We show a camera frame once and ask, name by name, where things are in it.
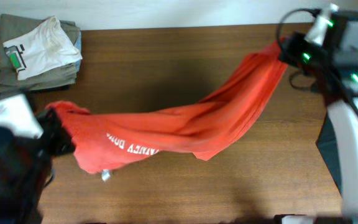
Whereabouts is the orange t-shirt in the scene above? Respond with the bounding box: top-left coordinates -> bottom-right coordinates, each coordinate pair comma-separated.
48,43 -> 287,174

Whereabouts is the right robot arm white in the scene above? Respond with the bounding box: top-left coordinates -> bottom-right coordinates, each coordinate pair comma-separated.
275,4 -> 358,223

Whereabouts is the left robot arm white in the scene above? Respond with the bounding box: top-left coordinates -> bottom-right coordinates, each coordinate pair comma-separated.
0,93 -> 75,224

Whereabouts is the dark grey clothes pile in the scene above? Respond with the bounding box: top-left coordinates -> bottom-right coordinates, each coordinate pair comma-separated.
316,115 -> 342,194

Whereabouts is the olive folded garment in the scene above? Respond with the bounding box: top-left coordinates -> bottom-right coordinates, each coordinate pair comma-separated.
0,14 -> 82,93

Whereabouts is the white folded t-shirt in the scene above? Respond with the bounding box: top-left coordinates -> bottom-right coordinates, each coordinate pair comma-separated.
2,16 -> 82,81

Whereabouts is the light blue folded garment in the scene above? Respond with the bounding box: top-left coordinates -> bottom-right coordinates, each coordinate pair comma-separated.
74,32 -> 81,72

